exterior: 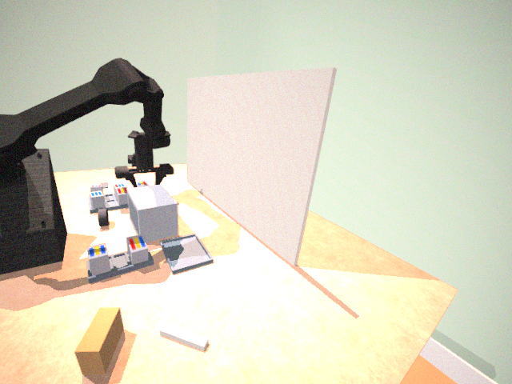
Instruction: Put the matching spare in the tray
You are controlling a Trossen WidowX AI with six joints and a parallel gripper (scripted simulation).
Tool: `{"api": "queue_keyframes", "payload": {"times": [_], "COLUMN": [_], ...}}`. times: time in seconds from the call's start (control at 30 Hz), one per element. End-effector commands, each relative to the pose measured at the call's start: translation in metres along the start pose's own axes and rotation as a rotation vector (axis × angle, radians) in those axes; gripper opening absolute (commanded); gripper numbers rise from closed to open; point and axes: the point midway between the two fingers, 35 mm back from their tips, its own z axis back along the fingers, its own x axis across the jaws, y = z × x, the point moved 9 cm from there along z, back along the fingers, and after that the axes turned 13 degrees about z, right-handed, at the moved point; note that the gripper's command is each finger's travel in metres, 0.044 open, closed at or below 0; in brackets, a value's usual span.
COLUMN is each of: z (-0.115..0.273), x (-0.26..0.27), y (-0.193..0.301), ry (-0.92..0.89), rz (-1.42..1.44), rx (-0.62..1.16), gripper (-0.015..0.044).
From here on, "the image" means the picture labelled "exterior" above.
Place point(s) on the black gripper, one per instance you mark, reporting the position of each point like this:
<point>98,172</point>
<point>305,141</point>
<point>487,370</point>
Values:
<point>144,164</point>

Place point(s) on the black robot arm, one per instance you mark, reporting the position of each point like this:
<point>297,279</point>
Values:
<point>117,82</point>

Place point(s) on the tan rectangular block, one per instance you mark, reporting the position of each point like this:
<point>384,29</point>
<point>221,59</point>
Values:
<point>98,344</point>

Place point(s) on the grey cylinder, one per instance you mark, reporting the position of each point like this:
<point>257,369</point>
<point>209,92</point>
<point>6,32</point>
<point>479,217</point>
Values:
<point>103,218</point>

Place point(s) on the white flat panel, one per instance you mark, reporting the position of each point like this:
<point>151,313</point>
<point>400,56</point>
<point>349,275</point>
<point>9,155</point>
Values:
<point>254,143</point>

